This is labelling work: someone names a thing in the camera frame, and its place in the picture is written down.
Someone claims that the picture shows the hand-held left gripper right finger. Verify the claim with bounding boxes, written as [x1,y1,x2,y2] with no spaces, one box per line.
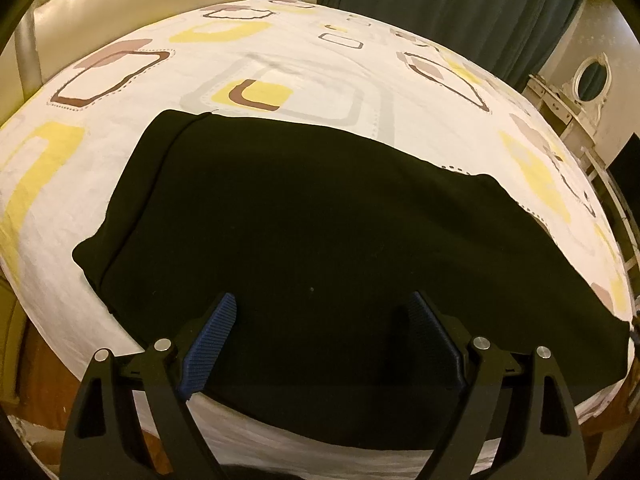
[406,290,588,480]

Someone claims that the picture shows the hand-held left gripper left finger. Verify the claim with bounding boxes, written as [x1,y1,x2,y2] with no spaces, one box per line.
[60,291,238,480]

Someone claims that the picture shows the oval white-framed mirror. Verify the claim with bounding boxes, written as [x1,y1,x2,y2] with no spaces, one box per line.
[572,52,612,106]

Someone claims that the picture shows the white dressing table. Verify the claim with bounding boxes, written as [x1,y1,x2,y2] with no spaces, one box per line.
[522,72,640,281]

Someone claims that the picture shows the cream padded headboard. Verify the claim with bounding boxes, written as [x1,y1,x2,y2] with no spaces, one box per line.
[15,0,281,126]

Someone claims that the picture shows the patterned white bed sheet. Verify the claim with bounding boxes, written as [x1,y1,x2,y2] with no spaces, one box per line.
[0,0,633,480]

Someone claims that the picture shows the black pants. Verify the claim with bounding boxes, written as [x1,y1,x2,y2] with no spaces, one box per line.
[71,108,632,448]

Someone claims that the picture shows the black television screen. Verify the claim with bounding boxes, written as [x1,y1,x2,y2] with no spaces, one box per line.
[607,132,640,196]

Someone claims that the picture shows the dark green curtain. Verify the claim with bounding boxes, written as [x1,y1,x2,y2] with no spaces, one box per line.
[317,0,588,88]

